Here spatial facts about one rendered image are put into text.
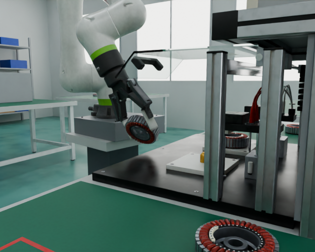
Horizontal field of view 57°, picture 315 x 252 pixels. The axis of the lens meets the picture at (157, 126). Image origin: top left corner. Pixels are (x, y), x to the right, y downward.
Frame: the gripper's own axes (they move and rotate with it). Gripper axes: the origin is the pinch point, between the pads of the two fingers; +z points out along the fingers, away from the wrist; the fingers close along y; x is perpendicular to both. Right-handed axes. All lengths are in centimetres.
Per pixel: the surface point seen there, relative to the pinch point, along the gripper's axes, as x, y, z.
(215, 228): 30, -44, 17
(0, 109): -29, 222, -73
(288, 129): -73, -7, 32
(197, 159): 0.7, -17.5, 14.3
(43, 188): -27, 212, 13
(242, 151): -16.1, -20.0, 20.2
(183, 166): 8.4, -19.7, 13.1
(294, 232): 17, -47, 26
